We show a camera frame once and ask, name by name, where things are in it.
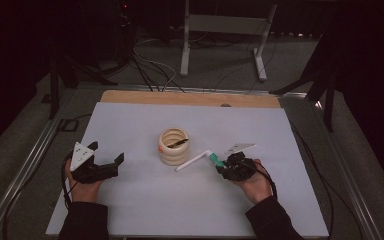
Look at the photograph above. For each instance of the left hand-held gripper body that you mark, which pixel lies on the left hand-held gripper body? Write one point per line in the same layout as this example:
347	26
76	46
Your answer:
93	173

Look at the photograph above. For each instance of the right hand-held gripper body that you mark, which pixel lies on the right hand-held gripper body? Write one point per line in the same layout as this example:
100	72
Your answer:
240	168

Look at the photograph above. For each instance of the white and green pen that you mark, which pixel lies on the white and green pen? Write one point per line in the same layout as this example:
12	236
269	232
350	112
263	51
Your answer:
217	160

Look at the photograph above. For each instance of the cream ringed duck pen holder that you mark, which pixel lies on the cream ringed duck pen holder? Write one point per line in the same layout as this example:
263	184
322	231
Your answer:
173	158

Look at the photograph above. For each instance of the black pen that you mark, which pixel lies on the black pen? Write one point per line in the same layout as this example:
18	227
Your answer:
177	143

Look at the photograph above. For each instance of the person's left hand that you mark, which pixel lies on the person's left hand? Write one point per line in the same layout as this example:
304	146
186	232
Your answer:
83	191

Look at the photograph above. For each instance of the person's right hand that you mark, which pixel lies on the person's right hand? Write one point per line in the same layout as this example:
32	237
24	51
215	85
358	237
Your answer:
258	186

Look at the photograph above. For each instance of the white table mat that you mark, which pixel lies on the white table mat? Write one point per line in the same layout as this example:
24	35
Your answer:
180	200

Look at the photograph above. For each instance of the black tripod stand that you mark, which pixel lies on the black tripod stand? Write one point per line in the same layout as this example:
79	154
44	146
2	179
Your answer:
54	86
328	106

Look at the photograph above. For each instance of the grey metal stand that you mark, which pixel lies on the grey metal stand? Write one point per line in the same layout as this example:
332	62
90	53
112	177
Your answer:
226	23

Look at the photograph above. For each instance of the metal floor frame rail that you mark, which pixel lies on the metal floor frame rail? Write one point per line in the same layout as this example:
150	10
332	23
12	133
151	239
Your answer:
40	146

